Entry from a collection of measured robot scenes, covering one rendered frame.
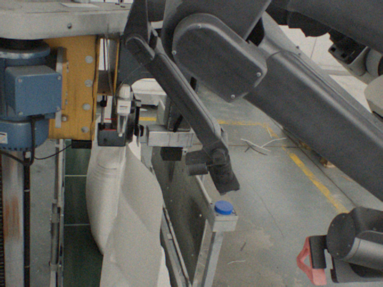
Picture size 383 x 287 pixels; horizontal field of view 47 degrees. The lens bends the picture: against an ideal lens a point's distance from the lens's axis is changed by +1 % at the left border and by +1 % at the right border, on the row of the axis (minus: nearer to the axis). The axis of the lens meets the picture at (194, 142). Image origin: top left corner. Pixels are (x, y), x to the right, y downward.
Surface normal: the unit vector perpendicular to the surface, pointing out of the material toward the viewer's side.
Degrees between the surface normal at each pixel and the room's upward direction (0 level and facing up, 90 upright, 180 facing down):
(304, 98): 104
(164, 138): 90
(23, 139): 91
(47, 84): 90
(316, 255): 46
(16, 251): 90
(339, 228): 78
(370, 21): 110
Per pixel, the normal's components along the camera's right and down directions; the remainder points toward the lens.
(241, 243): 0.16, -0.89
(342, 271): 0.31, -0.29
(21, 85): 0.63, 0.43
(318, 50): 0.25, 0.46
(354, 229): -0.93, -0.28
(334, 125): 0.01, 0.65
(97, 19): 0.79, 0.37
